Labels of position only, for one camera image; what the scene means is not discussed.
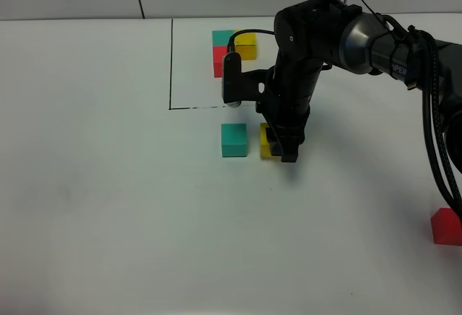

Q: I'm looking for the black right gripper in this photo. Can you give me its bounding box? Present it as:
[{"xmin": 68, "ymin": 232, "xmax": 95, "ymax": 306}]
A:
[{"xmin": 243, "ymin": 65, "xmax": 311, "ymax": 163}]

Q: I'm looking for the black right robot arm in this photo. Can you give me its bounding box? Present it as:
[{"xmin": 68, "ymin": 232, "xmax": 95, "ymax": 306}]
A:
[{"xmin": 222, "ymin": 0, "xmax": 461, "ymax": 166}]

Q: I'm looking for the yellow template block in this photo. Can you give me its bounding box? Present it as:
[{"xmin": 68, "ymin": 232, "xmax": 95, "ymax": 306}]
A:
[{"xmin": 234, "ymin": 33, "xmax": 257, "ymax": 61}]

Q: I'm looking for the red template block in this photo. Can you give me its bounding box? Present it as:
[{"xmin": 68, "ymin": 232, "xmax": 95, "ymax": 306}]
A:
[{"xmin": 212, "ymin": 46, "xmax": 227, "ymax": 78}]

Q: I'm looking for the green template block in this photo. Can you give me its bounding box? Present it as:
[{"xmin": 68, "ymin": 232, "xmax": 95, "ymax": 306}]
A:
[{"xmin": 212, "ymin": 30, "xmax": 234, "ymax": 47}]

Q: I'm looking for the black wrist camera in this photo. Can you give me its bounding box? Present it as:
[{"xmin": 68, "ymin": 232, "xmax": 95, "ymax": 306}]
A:
[{"xmin": 222, "ymin": 52, "xmax": 243, "ymax": 108}]

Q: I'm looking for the black braided cable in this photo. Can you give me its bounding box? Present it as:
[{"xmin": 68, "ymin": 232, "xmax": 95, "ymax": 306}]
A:
[{"xmin": 420, "ymin": 31, "xmax": 462, "ymax": 218}]

